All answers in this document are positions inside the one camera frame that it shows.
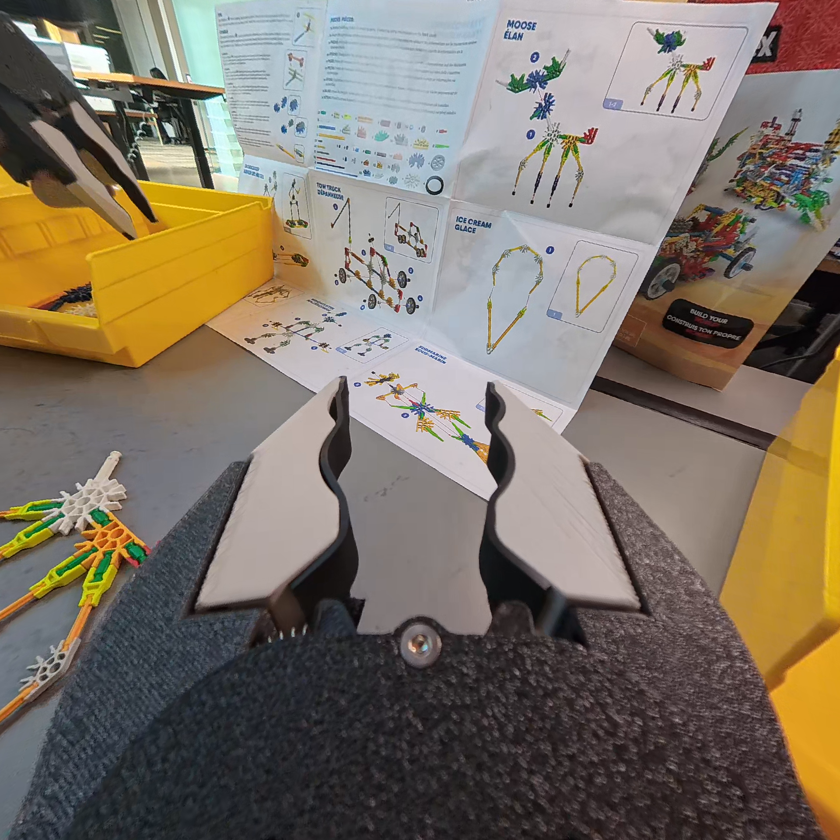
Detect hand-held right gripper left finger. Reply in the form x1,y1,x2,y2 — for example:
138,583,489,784
194,376,361,631

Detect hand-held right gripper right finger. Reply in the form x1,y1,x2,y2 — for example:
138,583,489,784
479,381,642,636

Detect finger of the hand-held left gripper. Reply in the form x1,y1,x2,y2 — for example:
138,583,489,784
29,120,140,241
69,97,160,224

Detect pile of toy pieces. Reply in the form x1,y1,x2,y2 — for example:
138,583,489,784
29,281,101,320

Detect yellow plastic bin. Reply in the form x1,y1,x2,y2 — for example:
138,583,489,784
718,351,840,840
0,176,275,368

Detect multicoloured construction toy model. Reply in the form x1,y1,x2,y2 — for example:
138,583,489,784
0,450,151,723

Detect grey desk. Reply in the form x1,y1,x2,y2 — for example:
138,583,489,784
0,325,815,723

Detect wooden table with black legs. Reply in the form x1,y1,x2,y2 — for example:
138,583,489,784
71,69,227,191

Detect white instruction sheet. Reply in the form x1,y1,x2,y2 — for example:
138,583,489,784
205,0,780,503

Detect toy packaging box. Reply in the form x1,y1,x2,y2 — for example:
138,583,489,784
613,0,840,392

